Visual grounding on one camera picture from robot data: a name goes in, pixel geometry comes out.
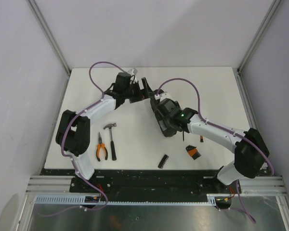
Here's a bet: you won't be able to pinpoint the grey slotted cable duct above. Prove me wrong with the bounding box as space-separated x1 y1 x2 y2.
35 195 216 206

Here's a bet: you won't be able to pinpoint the orange handled pliers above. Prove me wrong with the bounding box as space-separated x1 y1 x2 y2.
95 131 108 162

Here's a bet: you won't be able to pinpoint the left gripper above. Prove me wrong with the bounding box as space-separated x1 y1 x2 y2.
123 78 155 103

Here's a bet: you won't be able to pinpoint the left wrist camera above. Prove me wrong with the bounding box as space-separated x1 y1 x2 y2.
127 68 138 76

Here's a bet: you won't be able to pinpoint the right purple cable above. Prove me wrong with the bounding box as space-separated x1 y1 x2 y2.
156 78 275 223

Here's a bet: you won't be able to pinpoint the aluminium frame post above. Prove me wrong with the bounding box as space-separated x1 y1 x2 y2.
26 0 71 76
236 0 284 73

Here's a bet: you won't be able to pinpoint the right aluminium frame post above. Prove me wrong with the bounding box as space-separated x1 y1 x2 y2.
236 0 284 73

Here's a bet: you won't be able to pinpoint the left aluminium frame post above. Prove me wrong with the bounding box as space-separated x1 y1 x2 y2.
26 0 71 76

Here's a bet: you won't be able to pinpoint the black bit holder strip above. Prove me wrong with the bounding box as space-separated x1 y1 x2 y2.
158 154 169 169

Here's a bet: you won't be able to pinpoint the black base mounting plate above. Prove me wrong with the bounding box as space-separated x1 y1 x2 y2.
39 168 268 203

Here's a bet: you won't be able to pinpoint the black plastic tool case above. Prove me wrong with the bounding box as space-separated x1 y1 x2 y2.
150 90 183 138

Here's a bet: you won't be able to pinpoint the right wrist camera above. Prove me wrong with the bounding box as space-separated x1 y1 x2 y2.
154 92 171 102

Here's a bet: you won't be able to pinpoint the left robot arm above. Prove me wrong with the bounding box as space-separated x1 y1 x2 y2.
55 72 154 193

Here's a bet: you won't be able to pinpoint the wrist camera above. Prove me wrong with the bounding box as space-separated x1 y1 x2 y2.
127 68 138 76
154 92 171 102

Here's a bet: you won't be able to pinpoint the claw hammer black handle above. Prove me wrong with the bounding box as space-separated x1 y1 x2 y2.
103 122 118 161

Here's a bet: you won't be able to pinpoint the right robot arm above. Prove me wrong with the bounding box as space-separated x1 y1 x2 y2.
150 98 269 193

